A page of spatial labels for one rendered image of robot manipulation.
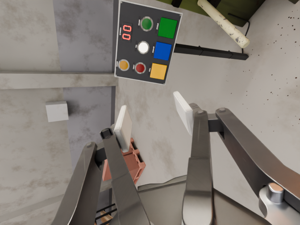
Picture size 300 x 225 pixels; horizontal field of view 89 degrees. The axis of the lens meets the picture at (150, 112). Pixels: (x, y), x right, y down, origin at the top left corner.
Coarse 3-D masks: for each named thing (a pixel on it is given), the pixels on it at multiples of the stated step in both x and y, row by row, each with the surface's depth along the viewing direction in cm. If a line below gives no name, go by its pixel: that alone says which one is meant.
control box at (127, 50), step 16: (128, 16) 67; (144, 16) 67; (160, 16) 67; (176, 16) 67; (128, 32) 70; (144, 32) 70; (176, 32) 71; (128, 48) 74; (128, 64) 77; (144, 64) 78; (144, 80) 82; (160, 80) 82
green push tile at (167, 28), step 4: (160, 20) 68; (164, 20) 68; (168, 20) 68; (172, 20) 68; (160, 24) 68; (164, 24) 68; (168, 24) 68; (172, 24) 68; (176, 24) 68; (160, 28) 69; (164, 28) 69; (168, 28) 69; (172, 28) 69; (160, 32) 70; (164, 32) 70; (168, 32) 70; (172, 32) 70; (164, 36) 71; (168, 36) 71; (172, 36) 71
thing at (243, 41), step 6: (198, 0) 95; (204, 0) 93; (204, 6) 93; (210, 6) 90; (210, 12) 90; (216, 12) 87; (216, 18) 87; (222, 18) 85; (222, 24) 85; (228, 24) 82; (228, 30) 82; (234, 30) 80; (234, 36) 80; (240, 36) 78; (240, 42) 78; (246, 42) 76
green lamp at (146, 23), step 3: (147, 18) 68; (144, 21) 68; (147, 21) 68; (150, 21) 68; (144, 24) 68; (147, 24) 68; (150, 24) 69; (144, 27) 69; (147, 27) 69; (150, 27) 69
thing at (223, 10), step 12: (168, 0) 89; (192, 0) 95; (228, 0) 105; (240, 0) 109; (252, 0) 113; (264, 0) 118; (204, 12) 106; (228, 12) 114; (240, 12) 119; (252, 12) 124; (240, 24) 130
